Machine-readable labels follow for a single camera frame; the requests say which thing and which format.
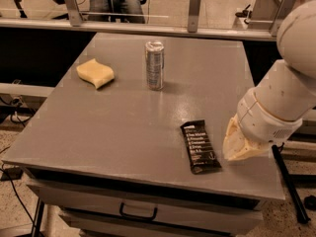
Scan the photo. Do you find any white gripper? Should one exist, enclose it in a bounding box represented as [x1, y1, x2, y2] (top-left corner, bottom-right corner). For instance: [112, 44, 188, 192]
[222, 88, 302, 161]

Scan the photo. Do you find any black rxbar chocolate wrapper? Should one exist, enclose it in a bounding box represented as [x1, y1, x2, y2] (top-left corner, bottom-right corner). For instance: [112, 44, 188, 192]
[181, 119, 221, 175]

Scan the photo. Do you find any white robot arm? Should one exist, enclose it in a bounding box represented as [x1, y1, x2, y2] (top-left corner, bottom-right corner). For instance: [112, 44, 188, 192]
[222, 0, 316, 161]

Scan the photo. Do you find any silver redbull can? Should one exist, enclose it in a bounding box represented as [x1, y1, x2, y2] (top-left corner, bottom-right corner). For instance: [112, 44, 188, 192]
[145, 40, 164, 90]

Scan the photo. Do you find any black pole on floor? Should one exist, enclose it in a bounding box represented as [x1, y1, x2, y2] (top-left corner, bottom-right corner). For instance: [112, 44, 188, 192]
[272, 145, 310, 224]

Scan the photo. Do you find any yellow sponge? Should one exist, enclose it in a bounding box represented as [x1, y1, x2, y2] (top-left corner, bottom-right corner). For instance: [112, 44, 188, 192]
[76, 59, 115, 89]

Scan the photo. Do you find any seated person in jeans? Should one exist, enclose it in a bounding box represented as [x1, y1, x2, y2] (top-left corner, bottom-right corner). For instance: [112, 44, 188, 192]
[88, 0, 145, 24]

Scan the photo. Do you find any grey drawer with black handle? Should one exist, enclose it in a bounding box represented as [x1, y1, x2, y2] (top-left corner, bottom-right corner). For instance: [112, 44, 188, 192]
[28, 179, 263, 237]

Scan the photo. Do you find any grey metal railing frame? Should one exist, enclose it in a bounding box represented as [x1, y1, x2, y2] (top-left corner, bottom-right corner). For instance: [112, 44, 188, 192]
[1, 0, 296, 40]

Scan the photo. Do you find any black floor cable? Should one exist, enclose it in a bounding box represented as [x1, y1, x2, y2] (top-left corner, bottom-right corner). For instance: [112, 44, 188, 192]
[0, 163, 38, 229]

